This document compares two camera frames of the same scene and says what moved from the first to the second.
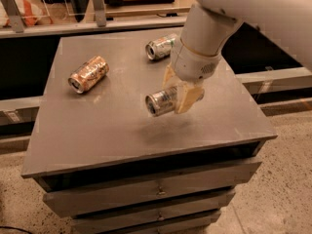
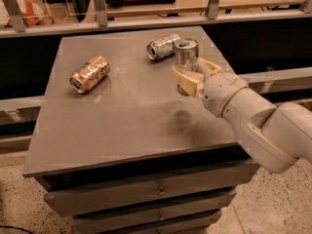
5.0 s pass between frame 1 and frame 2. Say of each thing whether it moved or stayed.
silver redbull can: moved
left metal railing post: stayed
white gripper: moved
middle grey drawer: stayed
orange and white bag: stayed
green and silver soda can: stayed
